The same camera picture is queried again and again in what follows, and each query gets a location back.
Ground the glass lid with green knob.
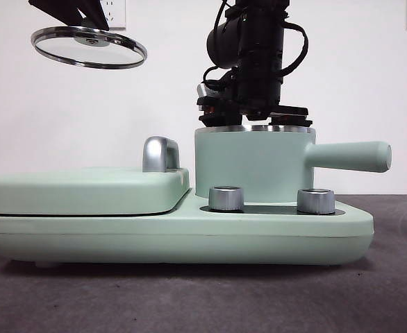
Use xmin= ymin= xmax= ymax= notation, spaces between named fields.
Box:
xmin=31 ymin=25 xmax=149 ymax=71

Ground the mint green hinged griddle lid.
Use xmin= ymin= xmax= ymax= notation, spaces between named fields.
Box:
xmin=0 ymin=136 xmax=192 ymax=217

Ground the silver control knob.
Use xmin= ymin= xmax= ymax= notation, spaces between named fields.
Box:
xmin=208 ymin=185 xmax=245 ymax=212
xmin=296 ymin=188 xmax=336 ymax=214

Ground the mint green breakfast maker base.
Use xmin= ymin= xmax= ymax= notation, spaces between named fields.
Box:
xmin=0 ymin=187 xmax=375 ymax=268

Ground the dark grey felt mat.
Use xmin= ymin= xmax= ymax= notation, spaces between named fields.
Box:
xmin=0 ymin=194 xmax=407 ymax=333

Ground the white wall socket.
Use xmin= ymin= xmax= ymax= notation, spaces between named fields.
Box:
xmin=99 ymin=0 xmax=127 ymax=30

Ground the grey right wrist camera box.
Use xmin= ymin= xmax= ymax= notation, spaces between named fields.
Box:
xmin=196 ymin=82 xmax=214 ymax=102

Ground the mint green pot with handle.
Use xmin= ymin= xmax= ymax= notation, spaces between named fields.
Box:
xmin=193 ymin=125 xmax=393 ymax=206

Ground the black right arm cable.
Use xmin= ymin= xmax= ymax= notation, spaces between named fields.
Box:
xmin=280 ymin=20 xmax=310 ymax=79

